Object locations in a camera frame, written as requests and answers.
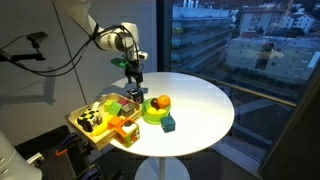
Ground dark plum fruit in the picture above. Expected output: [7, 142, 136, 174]
[150, 97, 160, 109]

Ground teal cube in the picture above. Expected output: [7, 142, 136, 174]
[160, 114, 177, 134]

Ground orange block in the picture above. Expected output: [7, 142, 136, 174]
[107, 115, 125, 131]

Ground orange fruit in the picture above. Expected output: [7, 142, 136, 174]
[156, 94, 172, 110]

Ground black checkered cube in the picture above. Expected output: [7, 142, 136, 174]
[76, 108, 104, 133]

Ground wooden tray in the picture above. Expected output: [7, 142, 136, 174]
[64, 92, 144, 152]

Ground window handrail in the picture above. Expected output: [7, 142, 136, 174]
[170, 66, 298, 108]

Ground black camera on stand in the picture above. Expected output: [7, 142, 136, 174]
[0, 31, 50, 64]

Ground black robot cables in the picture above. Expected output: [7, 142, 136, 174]
[0, 23, 141, 78]

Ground magenta block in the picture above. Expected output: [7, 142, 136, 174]
[117, 97, 130, 107]

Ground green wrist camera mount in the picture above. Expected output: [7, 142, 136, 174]
[110, 57, 130, 70]

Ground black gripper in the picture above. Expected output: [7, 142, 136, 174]
[123, 59, 145, 89]

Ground white table pedestal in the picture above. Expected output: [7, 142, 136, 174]
[134, 155, 191, 180]

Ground clamp with orange handle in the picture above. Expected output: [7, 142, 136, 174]
[54, 132, 82, 158]

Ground large orange green white cube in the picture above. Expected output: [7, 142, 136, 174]
[114, 118, 141, 149]

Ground yellow-green block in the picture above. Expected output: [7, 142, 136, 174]
[103, 99, 115, 113]

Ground yellow banana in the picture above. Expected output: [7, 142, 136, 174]
[90, 114, 115, 137]

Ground grey block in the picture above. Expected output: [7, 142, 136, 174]
[120, 103, 135, 118]

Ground yellow fruit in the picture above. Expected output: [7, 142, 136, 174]
[146, 106, 168, 116]

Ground green bowl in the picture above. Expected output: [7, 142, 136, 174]
[141, 97, 172, 126]

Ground green block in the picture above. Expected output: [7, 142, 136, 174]
[108, 101, 123, 117]

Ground white rounded machine housing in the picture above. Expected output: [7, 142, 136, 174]
[0, 129, 44, 180]

